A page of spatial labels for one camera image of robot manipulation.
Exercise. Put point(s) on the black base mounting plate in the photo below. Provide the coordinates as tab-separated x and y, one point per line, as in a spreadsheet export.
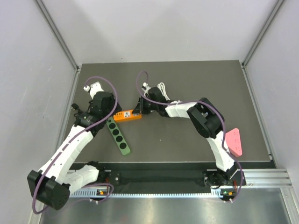
167	177

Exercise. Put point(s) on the green power strip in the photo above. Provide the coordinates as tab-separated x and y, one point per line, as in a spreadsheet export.
118	137

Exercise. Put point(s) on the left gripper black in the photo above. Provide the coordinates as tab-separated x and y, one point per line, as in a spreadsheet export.
112	102

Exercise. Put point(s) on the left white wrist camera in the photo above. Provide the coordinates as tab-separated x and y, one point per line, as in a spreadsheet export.
93	89

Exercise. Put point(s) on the orange power strip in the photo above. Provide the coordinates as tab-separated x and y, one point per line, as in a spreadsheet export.
125	116

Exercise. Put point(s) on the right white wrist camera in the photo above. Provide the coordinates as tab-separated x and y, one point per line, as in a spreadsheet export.
145	87

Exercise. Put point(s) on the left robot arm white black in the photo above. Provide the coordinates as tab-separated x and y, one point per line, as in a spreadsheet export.
52	184

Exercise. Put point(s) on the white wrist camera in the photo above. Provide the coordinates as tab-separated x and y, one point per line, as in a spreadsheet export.
145	87
93	89

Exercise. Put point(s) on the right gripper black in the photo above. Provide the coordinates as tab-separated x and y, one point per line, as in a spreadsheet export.
140	108

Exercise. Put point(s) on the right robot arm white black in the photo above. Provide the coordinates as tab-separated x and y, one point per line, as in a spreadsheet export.
206	120

